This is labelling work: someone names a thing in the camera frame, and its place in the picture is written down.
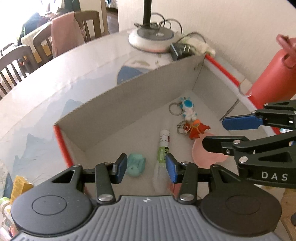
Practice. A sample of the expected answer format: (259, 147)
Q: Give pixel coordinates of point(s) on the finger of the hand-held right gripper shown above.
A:
(240, 122)
(222, 143)

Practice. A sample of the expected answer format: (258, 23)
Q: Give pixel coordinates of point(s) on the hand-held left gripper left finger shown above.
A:
(121, 168)

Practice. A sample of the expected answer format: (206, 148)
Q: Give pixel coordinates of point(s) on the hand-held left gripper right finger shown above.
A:
(171, 169)

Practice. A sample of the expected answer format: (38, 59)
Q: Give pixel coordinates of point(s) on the teal plastic toy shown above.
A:
(137, 165)

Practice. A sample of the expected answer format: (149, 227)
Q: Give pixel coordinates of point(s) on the pink plastic scoop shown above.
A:
(205, 155)

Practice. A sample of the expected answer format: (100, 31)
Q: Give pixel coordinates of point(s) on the white green glue stick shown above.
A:
(164, 143)

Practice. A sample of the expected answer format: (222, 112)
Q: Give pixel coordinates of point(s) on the red cardboard box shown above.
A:
(129, 115)

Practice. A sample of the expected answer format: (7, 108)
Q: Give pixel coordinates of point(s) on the yellow carton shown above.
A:
(19, 187)

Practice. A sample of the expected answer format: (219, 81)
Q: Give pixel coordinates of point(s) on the green lid jar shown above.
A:
(5, 212)

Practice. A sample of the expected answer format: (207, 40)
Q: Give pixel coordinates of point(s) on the red water bottle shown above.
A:
(272, 78)

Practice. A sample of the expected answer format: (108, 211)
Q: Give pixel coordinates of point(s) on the black power adaptor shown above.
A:
(177, 51)

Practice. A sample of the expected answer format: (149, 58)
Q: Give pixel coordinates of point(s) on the dark square coaster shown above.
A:
(8, 185)

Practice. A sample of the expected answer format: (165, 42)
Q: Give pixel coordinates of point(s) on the grey desk lamp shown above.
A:
(150, 38)

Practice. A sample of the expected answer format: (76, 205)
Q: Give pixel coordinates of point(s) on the pink cloth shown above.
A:
(67, 34)

